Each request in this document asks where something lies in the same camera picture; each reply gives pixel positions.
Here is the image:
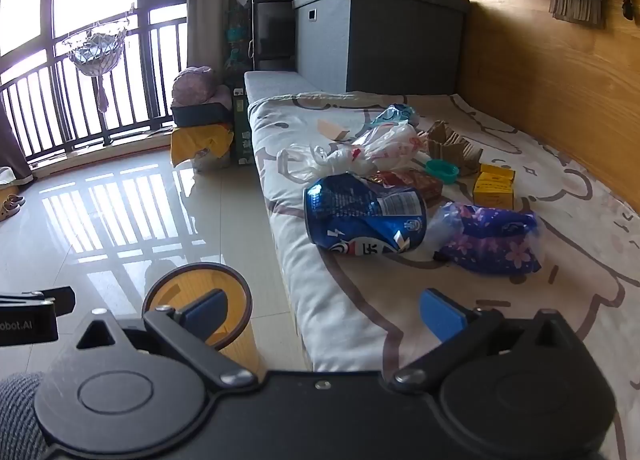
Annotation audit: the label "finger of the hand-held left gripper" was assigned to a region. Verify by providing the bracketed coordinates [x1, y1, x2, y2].
[43, 286, 77, 314]

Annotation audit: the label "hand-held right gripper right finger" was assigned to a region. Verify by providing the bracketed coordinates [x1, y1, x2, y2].
[391, 288, 576, 393]

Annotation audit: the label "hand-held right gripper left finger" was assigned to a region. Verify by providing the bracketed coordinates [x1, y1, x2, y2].
[75, 288, 258, 389]

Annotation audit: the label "crushed blue drink can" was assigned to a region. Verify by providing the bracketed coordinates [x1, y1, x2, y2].
[303, 172, 428, 258]

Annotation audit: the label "teal bottle cap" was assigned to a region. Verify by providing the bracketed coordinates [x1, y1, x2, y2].
[425, 159, 460, 185]

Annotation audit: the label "brown cardboard piece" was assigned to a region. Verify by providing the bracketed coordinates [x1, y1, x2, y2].
[425, 120, 485, 177]

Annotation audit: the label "clear plastic bag red print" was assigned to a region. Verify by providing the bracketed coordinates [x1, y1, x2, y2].
[276, 121, 431, 182]

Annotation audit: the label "teal snack packet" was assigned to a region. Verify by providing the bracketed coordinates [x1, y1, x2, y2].
[370, 102, 421, 133]

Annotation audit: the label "purple flower-print packet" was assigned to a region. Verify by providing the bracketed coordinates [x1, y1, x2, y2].
[430, 201, 543, 277]

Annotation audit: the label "person's grey-clothed knee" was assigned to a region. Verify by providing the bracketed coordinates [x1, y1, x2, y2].
[0, 372, 48, 460]

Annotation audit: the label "printed blanket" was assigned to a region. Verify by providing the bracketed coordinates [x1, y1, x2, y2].
[247, 90, 640, 460]

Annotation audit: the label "red snack packet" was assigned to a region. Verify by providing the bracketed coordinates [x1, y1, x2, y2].
[367, 169, 445, 203]

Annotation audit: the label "small yellow box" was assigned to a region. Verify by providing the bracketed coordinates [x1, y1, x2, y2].
[472, 178, 515, 211]
[479, 163, 516, 182]

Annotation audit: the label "dark brown curtain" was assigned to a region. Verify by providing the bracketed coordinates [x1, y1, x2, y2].
[0, 100, 36, 181]

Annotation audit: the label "black balcony railing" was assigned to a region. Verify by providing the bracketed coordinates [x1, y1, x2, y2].
[0, 15, 190, 166]

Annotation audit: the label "green box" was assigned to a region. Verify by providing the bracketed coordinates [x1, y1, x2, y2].
[230, 85, 256, 166]

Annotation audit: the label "grey mattress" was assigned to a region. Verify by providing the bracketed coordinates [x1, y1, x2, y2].
[243, 70, 351, 108]

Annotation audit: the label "hanging net basket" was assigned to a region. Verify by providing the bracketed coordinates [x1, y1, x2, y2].
[62, 2, 132, 113]

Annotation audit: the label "hanging teal ornaments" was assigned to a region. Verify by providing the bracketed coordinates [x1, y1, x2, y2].
[224, 7, 252, 86]

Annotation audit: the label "grey storage box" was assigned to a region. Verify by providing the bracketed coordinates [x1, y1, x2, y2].
[292, 0, 471, 96]

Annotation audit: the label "black drawer tower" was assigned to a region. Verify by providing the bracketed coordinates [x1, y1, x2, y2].
[251, 0, 311, 73]

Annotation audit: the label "beige curtain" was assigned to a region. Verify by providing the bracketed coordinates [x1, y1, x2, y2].
[186, 0, 256, 73]

